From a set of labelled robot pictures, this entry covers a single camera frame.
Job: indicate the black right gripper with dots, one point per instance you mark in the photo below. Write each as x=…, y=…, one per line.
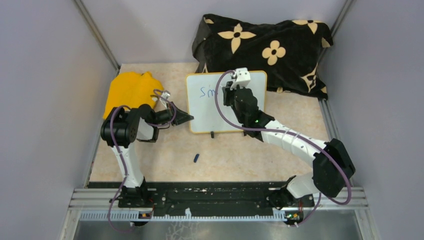
x=228, y=92

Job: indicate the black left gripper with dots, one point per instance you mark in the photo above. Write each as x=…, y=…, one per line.
x=181, y=116

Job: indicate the yellow framed whiteboard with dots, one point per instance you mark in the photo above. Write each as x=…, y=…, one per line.
x=201, y=100

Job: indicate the blue marker cap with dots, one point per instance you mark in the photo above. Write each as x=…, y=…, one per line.
x=196, y=158

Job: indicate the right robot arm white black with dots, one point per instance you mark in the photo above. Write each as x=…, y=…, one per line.
x=331, y=164

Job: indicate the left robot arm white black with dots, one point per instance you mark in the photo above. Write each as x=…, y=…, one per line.
x=120, y=130

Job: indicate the yellow cloth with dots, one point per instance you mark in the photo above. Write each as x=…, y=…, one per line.
x=132, y=89

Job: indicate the black floral blanket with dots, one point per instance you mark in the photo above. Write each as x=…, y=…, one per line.
x=288, y=51

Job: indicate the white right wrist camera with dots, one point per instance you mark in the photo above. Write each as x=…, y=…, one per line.
x=241, y=78

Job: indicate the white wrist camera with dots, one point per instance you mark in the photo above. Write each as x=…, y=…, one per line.
x=241, y=78
x=165, y=94

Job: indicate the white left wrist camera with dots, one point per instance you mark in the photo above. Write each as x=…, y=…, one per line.
x=165, y=94

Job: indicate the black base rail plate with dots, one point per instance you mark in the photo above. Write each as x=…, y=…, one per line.
x=211, y=199

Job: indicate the white perforated cable tray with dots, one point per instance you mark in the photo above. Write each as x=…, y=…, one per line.
x=135, y=215

